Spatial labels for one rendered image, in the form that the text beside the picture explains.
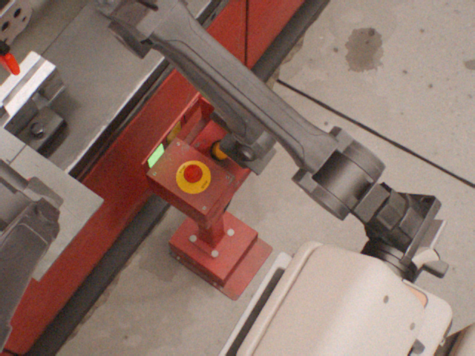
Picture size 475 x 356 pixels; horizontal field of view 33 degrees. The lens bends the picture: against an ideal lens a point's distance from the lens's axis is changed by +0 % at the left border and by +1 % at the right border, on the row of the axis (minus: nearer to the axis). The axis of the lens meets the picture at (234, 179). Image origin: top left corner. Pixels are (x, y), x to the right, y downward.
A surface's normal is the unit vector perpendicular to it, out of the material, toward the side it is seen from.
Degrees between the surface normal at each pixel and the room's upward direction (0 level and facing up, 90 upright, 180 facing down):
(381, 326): 47
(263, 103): 28
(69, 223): 0
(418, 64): 0
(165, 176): 0
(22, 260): 68
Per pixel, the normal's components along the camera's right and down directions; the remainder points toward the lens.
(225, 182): 0.00, -0.32
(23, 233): 0.66, -0.65
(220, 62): 0.22, 0.12
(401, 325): 0.63, 0.14
